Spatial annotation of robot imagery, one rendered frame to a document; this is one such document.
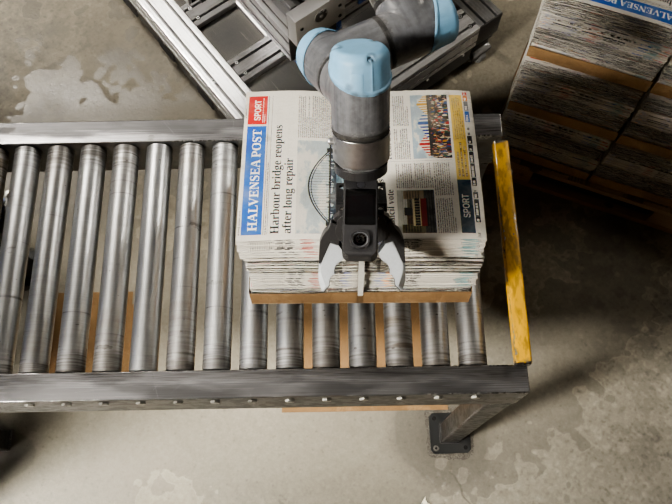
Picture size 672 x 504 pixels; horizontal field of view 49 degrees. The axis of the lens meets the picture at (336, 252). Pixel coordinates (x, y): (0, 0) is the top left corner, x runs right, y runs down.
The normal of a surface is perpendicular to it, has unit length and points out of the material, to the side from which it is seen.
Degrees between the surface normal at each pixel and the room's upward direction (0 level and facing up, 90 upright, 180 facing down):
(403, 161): 10
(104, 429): 0
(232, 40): 0
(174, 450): 0
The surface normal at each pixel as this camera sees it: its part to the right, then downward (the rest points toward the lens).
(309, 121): 0.07, -0.48
